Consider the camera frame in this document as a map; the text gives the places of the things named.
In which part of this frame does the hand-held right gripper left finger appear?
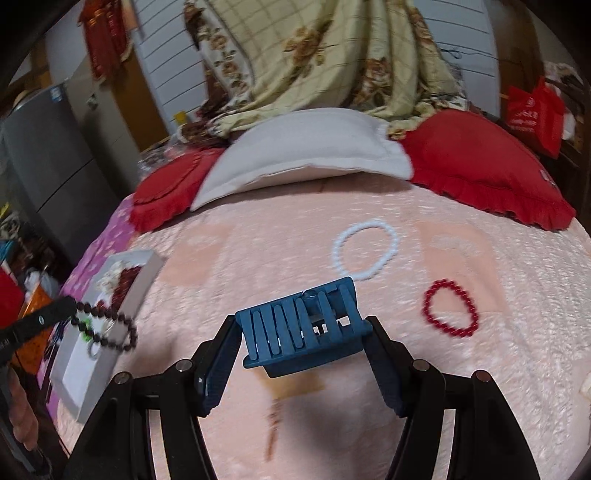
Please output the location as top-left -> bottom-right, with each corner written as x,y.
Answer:
62,315 -> 243,480

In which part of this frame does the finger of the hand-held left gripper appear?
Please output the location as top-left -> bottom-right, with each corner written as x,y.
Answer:
14,296 -> 77,341

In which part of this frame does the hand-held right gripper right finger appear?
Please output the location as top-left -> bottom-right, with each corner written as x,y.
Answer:
365,316 -> 541,480

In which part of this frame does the white storage box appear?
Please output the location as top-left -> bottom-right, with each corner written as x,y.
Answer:
48,249 -> 166,423

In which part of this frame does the blue plastic rack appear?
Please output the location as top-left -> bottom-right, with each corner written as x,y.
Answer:
235,277 -> 374,379

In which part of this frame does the dark red dotted scrunchie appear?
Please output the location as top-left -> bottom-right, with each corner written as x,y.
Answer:
108,265 -> 144,319

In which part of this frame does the dark bead bracelet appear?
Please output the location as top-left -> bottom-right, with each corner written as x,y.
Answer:
74,302 -> 139,354

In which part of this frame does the person's left hand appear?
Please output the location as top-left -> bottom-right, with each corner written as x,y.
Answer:
10,369 -> 40,451

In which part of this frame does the orange box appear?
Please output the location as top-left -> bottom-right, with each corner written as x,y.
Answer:
18,284 -> 54,324

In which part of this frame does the pink quilted bedspread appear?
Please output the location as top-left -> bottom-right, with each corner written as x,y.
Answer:
51,178 -> 591,480

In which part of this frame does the gold dangle earring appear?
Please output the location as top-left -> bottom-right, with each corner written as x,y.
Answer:
263,401 -> 283,462

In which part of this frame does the purple floral bed sheet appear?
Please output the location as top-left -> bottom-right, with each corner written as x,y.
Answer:
60,203 -> 139,296

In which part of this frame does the grey refrigerator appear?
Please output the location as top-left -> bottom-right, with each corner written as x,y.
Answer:
0,85 -> 121,259

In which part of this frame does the small red ruffled pillow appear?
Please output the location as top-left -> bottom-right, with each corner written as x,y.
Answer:
131,150 -> 227,232

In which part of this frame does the large red ruffled pillow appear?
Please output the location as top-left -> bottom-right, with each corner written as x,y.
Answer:
399,111 -> 577,232

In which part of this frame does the white pillow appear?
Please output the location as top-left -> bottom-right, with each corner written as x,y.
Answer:
190,108 -> 415,212

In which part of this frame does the red hanging decoration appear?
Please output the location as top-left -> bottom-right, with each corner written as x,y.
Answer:
78,0 -> 134,84

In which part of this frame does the white slatted headboard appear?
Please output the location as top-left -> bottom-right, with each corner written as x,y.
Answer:
134,0 -> 499,139

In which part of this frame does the red shopping bag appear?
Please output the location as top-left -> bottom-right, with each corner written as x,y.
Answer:
503,76 -> 566,160

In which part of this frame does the floral checked quilt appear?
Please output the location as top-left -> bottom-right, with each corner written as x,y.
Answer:
185,0 -> 467,139

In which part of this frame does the red bead bracelet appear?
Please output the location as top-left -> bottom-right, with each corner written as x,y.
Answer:
422,278 -> 480,340

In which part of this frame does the white bead bracelet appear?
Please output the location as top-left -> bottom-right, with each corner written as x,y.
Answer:
331,222 -> 399,281

